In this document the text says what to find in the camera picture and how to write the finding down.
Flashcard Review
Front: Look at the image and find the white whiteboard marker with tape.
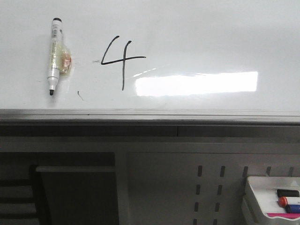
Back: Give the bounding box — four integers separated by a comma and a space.
47, 17, 72, 96

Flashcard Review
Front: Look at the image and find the white whiteboard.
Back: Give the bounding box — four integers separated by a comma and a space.
0, 0, 300, 124

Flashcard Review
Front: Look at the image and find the white slotted pegboard panel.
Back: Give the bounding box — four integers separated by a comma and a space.
127, 153, 300, 225

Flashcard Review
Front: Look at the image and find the dark panel with white top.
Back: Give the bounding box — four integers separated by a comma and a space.
36, 166, 119, 225

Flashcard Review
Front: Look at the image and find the white plastic marker tray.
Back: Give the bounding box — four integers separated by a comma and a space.
242, 176, 300, 225

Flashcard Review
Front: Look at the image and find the black marker in tray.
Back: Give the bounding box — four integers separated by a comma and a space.
277, 189, 300, 197

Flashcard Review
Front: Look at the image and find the red capped marker in tray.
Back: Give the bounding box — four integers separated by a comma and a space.
278, 196, 300, 207

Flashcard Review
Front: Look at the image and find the blue capped marker in tray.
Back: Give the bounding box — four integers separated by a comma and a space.
285, 204, 300, 214

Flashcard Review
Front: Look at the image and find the pink eraser in tray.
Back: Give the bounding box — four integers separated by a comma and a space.
267, 213, 300, 219

